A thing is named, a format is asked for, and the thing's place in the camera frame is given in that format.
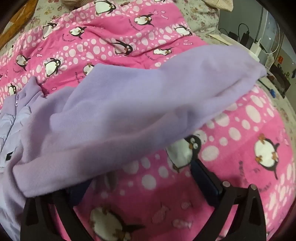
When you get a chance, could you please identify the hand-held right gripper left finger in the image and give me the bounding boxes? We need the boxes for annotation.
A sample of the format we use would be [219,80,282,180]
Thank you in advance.
[20,179,93,241]

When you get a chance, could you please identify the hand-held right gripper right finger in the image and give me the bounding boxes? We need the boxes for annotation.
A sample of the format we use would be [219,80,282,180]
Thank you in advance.
[190,159,268,241]

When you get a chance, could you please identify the lilac fleece-lined jacket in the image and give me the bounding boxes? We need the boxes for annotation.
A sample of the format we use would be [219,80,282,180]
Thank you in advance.
[0,45,268,235]

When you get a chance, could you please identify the pink penguin print blanket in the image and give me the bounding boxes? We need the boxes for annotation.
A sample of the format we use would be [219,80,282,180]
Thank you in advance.
[0,0,294,241]

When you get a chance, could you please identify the black box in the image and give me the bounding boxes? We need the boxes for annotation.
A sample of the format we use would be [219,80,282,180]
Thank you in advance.
[270,63,291,98]

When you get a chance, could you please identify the white charger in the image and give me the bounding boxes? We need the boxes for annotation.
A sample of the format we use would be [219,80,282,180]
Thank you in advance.
[251,42,262,57]

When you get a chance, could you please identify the black power adapter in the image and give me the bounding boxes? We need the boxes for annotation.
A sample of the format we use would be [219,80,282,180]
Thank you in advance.
[240,32,255,47]

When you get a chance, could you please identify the floral bed sheet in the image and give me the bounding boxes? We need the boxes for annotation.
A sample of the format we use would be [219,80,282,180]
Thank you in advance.
[0,0,296,149]

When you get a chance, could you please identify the beige cushion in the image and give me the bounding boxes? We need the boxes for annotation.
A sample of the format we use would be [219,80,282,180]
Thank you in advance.
[204,0,234,12]

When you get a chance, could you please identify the orange patchwork pillow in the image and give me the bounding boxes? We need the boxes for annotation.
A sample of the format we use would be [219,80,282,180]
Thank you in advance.
[0,0,39,50]

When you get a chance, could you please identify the beige knitted cloth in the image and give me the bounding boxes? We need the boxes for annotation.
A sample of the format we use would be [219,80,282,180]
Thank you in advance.
[63,0,86,10]

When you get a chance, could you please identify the white cable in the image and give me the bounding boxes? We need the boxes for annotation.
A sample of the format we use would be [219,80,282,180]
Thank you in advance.
[259,22,282,55]

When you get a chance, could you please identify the black cable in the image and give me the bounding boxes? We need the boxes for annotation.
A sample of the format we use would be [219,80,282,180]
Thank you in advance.
[218,23,250,40]

